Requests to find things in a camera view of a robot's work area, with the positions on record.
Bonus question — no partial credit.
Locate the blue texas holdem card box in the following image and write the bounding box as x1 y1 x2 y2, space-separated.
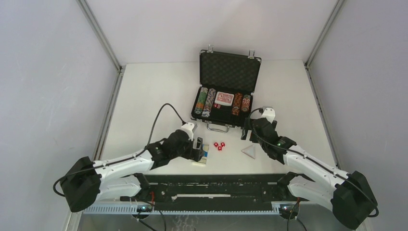
192 144 209 166

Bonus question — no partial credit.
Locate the black poker set case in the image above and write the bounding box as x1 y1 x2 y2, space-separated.
191 46 262 128

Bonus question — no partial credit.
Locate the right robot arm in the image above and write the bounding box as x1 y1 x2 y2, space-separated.
243 118 379 230

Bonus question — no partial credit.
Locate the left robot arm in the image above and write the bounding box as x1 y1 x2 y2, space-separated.
56 129 204 213

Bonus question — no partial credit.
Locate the clear triangle dealer marker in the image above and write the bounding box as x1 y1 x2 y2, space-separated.
241 145 256 159

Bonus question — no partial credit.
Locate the red white poker chip row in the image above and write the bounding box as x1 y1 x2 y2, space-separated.
241 95 251 112

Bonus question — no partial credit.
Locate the orange black poker chip row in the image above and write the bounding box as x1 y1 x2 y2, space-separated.
232 92 243 116

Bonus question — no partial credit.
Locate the red playing card deck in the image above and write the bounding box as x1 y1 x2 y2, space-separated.
214 91 234 106

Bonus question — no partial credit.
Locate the blue tan poker chip row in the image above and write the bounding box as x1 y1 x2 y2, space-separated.
202 89 217 117

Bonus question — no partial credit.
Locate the green poker chip row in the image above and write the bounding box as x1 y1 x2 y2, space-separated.
194 87 208 115

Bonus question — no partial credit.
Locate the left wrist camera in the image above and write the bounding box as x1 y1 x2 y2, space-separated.
180 122 197 141

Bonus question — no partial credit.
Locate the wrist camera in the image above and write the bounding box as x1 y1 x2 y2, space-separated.
261 106 276 123
180 122 197 141

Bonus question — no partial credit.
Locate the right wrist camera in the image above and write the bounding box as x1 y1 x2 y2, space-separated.
261 106 276 123

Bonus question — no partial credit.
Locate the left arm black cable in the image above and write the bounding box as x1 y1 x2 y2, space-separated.
52 103 187 197

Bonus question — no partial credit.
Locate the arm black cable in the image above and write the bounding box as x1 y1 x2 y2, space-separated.
52 103 187 197
247 107 379 218

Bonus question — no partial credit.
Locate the aluminium frame rail front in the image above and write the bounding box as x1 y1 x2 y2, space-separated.
72 181 362 206

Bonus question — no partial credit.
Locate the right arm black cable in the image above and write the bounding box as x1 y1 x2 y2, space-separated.
247 107 379 218

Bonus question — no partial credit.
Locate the white cable duct strip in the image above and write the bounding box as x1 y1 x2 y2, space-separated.
83 203 280 215

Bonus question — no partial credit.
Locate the left aluminium frame post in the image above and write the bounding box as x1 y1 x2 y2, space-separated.
76 0 123 72

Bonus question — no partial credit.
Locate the aluminium frame post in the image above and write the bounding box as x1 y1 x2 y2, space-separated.
76 0 123 72
305 0 346 70

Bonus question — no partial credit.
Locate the right aluminium frame post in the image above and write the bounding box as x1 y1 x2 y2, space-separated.
305 0 346 70

